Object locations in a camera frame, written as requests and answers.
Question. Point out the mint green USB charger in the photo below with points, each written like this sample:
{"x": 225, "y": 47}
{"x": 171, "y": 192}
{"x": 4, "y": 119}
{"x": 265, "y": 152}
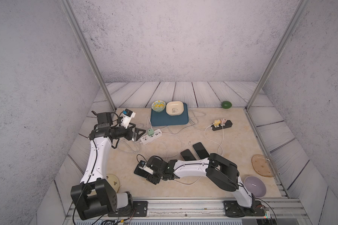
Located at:
{"x": 150, "y": 132}

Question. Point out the yellow charger plug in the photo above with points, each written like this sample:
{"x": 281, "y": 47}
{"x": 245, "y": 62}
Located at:
{"x": 217, "y": 123}

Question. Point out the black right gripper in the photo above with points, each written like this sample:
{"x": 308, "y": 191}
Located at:
{"x": 152, "y": 179}

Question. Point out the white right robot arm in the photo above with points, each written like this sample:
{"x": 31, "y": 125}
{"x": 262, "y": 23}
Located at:
{"x": 222, "y": 172}

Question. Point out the green round fruit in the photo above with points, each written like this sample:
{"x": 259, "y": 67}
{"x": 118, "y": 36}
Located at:
{"x": 226, "y": 104}

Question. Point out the aluminium left frame post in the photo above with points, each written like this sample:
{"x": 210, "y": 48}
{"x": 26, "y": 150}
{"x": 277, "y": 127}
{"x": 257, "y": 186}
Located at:
{"x": 86, "y": 50}

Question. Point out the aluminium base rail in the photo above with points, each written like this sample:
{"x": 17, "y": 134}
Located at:
{"x": 174, "y": 211}

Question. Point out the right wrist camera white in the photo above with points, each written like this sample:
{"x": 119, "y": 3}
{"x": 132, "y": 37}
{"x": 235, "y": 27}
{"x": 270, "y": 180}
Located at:
{"x": 142, "y": 165}

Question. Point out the phone with pale green case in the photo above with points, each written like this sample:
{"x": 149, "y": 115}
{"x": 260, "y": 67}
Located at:
{"x": 200, "y": 150}

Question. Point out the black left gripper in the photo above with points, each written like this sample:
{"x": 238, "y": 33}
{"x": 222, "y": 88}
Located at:
{"x": 134, "y": 137}

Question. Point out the white power strip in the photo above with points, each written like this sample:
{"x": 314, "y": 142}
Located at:
{"x": 149, "y": 138}

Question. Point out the black phone white edge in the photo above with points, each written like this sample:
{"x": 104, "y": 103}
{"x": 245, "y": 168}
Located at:
{"x": 140, "y": 172}

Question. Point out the purple plate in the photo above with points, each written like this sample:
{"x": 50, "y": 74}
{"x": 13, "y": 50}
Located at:
{"x": 256, "y": 186}

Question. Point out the aluminium frame post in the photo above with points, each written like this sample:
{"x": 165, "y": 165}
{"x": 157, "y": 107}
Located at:
{"x": 86, "y": 50}
{"x": 300, "y": 10}

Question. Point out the colourful patterned small bowl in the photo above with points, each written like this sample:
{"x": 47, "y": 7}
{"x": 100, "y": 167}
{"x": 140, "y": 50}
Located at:
{"x": 158, "y": 106}

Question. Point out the aluminium right frame post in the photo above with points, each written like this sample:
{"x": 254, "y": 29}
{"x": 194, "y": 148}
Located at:
{"x": 300, "y": 10}

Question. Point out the dark teal tray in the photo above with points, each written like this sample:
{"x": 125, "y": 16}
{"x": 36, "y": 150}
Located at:
{"x": 163, "y": 119}

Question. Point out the pale yellow plate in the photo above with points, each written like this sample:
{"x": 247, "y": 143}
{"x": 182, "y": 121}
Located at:
{"x": 113, "y": 181}

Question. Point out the phone with pink case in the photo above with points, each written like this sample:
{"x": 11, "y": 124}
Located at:
{"x": 187, "y": 155}

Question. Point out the cream panda square bowl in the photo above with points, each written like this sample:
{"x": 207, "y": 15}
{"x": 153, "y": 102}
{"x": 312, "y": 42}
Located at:
{"x": 174, "y": 108}

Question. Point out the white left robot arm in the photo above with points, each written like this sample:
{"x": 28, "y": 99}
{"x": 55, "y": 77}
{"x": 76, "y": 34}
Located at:
{"x": 94, "y": 196}

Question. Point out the black power strip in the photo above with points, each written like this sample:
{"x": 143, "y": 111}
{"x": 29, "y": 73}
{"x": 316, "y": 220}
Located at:
{"x": 227, "y": 125}

